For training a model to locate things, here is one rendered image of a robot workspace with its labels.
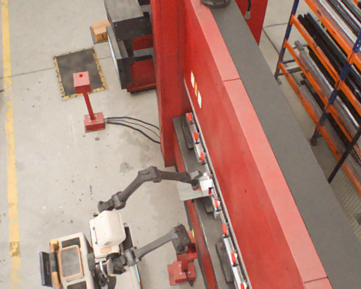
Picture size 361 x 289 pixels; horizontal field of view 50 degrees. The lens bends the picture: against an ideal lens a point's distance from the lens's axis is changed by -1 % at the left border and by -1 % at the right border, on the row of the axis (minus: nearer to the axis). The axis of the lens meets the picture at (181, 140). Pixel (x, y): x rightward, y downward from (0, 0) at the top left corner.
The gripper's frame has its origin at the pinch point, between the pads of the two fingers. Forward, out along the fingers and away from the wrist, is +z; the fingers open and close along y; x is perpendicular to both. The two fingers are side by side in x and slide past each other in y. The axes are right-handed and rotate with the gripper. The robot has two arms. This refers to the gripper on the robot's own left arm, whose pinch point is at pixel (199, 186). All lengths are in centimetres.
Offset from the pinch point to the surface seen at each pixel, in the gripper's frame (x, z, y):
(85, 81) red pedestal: 82, -18, 161
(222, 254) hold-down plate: 1, 12, -54
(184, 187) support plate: 11.2, -3.9, 2.8
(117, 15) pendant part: -9, -99, 108
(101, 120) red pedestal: 110, 45, 160
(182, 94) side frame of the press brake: -13, -11, 86
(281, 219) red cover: -66, -111, -89
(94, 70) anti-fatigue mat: 115, 55, 260
